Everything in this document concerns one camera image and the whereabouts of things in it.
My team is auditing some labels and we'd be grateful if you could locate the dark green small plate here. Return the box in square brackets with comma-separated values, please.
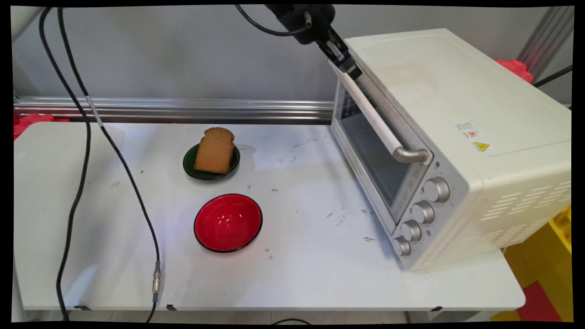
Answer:
[183, 143, 241, 181]

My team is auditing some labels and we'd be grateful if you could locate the cream white toaster oven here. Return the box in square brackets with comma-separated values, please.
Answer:
[328, 28, 572, 271]

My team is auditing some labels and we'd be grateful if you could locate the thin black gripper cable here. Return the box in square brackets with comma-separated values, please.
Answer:
[234, 5, 313, 37]

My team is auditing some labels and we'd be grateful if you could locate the aluminium rail profile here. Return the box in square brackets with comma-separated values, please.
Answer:
[14, 96, 337, 125]

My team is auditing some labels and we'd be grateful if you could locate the largest silver oven knob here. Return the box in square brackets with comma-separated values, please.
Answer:
[424, 176, 452, 203]

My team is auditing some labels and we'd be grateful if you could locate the brown bread slice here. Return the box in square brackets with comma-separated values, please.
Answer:
[194, 127, 236, 175]

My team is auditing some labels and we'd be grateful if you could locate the glass oven door with handle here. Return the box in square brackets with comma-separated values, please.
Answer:
[328, 57, 434, 236]

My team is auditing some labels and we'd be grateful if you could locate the red plastic bracket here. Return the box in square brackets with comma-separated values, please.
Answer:
[495, 58, 535, 84]
[14, 114, 70, 140]

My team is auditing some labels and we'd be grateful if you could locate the long black hanging cable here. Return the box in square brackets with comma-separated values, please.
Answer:
[38, 6, 93, 322]

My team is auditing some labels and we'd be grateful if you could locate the thick black cable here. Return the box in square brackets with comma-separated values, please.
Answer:
[532, 65, 573, 89]

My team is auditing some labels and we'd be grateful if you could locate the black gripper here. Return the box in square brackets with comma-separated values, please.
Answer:
[264, 5, 363, 79]

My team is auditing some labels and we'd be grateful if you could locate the red floor tile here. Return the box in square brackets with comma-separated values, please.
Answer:
[516, 281, 563, 323]

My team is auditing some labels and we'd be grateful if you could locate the yellow plastic block structure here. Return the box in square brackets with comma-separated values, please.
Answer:
[491, 205, 573, 323]

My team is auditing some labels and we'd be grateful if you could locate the black cable with metal connector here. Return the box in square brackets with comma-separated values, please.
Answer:
[57, 7, 162, 323]

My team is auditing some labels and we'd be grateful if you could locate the aluminium frame post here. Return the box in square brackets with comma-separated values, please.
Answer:
[516, 6, 574, 84]

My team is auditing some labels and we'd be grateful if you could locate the red bowl with black rim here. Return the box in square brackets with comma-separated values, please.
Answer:
[194, 193, 264, 254]

